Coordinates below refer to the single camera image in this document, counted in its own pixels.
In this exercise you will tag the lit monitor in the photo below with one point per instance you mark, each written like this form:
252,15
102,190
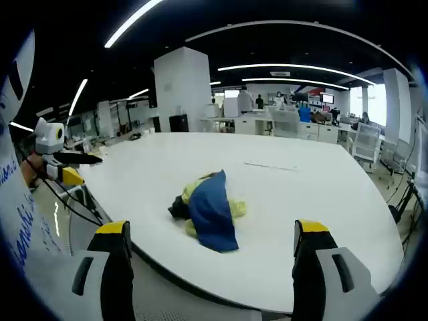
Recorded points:
327,98

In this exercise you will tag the white office chair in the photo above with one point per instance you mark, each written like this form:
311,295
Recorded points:
284,122
366,140

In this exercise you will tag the yellow blue black garment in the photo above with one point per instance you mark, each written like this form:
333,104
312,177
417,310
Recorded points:
210,214

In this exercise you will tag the black tripod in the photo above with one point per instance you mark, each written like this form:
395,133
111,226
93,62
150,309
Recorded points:
396,214

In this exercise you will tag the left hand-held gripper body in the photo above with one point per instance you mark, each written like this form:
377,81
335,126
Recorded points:
50,137

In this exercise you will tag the white square pillar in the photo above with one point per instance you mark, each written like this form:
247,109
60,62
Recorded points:
182,87

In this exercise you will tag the white worn device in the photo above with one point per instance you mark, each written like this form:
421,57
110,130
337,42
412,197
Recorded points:
28,67

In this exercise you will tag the white box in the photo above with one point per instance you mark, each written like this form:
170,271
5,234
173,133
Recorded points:
230,107

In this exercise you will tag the person's left hand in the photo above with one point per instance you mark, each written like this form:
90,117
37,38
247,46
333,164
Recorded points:
35,161

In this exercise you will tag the small black object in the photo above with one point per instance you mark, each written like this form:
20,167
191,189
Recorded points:
135,136

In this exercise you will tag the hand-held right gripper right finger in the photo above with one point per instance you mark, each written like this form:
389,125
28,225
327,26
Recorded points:
311,267

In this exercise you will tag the grey mesh office chair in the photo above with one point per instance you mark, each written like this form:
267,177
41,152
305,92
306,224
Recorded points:
167,297

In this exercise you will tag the black cabinet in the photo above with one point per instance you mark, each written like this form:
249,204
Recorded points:
179,123

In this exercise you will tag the row of white desks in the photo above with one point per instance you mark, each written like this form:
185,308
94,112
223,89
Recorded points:
247,126

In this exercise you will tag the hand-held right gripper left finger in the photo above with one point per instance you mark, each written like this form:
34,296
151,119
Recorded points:
113,267

